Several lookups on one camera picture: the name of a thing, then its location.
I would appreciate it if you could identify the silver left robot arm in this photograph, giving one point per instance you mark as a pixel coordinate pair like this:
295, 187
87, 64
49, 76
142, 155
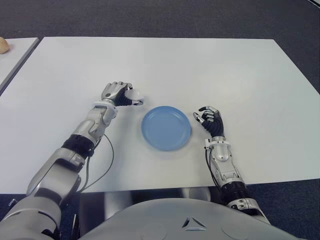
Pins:
95, 122

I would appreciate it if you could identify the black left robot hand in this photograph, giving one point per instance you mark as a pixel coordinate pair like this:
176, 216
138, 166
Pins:
113, 91

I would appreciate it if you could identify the beige round object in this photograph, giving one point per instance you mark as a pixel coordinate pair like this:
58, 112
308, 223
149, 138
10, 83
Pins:
3, 45

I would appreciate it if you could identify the grey robot torso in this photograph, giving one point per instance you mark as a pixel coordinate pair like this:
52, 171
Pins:
162, 220

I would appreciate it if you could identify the white charger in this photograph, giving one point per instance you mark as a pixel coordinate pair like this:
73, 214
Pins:
132, 95

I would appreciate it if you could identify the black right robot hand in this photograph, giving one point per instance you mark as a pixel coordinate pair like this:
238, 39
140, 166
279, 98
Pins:
216, 125

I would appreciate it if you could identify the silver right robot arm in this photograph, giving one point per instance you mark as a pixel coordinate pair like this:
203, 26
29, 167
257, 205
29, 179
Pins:
221, 152

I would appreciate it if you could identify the black metal stand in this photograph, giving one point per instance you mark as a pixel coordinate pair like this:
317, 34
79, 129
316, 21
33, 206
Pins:
12, 202

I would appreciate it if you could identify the blue plate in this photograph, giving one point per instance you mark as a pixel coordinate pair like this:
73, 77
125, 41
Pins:
166, 128

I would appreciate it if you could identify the white side table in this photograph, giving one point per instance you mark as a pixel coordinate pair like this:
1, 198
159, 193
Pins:
15, 60

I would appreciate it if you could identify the grey robot leg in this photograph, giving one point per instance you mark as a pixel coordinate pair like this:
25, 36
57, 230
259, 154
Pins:
197, 193

